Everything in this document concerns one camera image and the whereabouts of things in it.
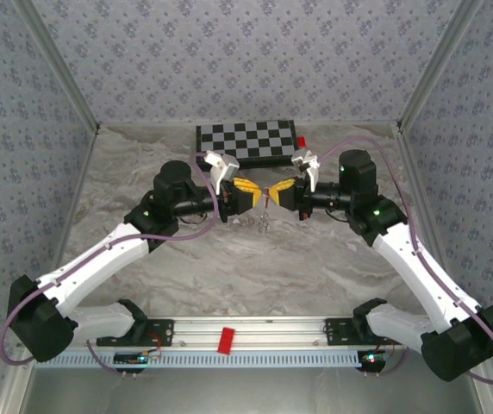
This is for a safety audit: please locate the right circuit board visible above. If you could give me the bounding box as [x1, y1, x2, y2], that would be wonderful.
[358, 349, 392, 366]

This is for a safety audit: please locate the grey metal panel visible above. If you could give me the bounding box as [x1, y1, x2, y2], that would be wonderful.
[26, 366, 484, 414]

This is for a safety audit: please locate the aluminium side rail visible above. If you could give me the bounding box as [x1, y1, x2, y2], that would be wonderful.
[392, 124, 463, 314]

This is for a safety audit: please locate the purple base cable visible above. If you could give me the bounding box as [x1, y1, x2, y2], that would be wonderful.
[87, 326, 140, 380]
[360, 344, 408, 380]

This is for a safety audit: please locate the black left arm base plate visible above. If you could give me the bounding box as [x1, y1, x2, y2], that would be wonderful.
[96, 317, 175, 348]

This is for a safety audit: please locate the circuit board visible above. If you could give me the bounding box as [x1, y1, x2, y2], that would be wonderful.
[358, 349, 392, 366]
[114, 351, 162, 367]

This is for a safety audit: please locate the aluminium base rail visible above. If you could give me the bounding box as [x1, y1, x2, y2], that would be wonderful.
[69, 316, 424, 349]

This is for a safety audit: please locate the light blue slotted cable duct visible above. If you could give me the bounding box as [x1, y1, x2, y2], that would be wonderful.
[34, 349, 366, 368]

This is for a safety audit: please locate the left circuit board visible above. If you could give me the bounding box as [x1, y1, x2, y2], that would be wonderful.
[114, 351, 162, 367]

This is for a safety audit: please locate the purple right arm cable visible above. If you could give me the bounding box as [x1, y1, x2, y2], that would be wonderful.
[317, 135, 493, 386]

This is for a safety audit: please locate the black grey checkerboard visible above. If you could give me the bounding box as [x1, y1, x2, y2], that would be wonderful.
[195, 119, 300, 169]

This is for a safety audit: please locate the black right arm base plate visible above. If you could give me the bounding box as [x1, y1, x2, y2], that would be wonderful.
[323, 317, 375, 348]

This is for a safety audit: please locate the aluminium frame post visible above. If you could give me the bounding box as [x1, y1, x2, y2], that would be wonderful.
[13, 0, 101, 133]
[0, 361, 34, 414]
[396, 0, 487, 133]
[465, 374, 493, 414]

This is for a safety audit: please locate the red rectangular brick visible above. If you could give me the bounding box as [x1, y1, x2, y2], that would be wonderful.
[216, 326, 237, 355]

